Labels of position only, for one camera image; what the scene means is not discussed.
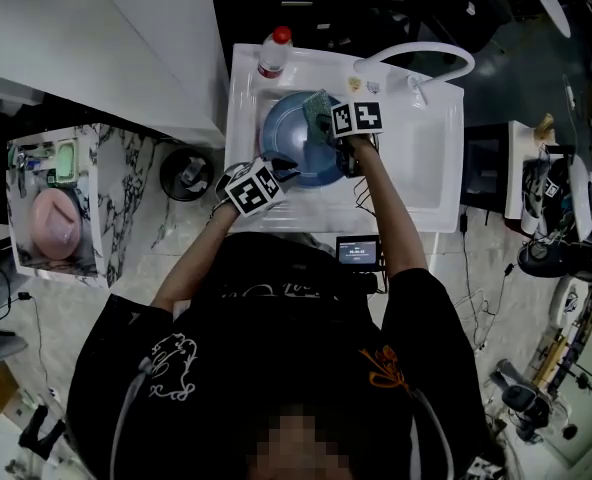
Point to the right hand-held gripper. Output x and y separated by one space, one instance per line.
358 118

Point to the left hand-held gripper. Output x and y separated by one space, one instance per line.
251 190

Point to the green scrubbing sponge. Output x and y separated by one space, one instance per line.
313 103

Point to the large blue plate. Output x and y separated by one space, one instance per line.
286 128

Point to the person's right forearm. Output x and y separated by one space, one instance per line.
396 218

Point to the person's left forearm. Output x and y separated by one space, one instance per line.
196 258

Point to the yellow sticker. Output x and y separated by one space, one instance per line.
354 83

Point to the grey sticker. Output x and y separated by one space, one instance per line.
373 87

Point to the clear bottle with red cap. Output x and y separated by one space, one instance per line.
273 55

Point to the white ceramic sink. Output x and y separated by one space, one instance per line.
416 158

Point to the black round trash bin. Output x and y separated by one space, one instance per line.
186 175

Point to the small screen device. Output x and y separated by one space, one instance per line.
358 253

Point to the white curved faucet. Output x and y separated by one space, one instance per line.
426 50

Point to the white cabinet panel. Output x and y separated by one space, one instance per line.
176 43

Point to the black metal side table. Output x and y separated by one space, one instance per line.
483 168

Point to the marble pattern sink cabinet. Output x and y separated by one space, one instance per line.
121 193

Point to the person's black printed shirt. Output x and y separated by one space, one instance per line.
276 358

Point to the white tray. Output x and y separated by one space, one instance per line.
516 168

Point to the green soap dish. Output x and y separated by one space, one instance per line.
67 160

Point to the pink basin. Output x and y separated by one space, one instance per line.
53 223

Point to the white counter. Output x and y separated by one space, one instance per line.
1 85

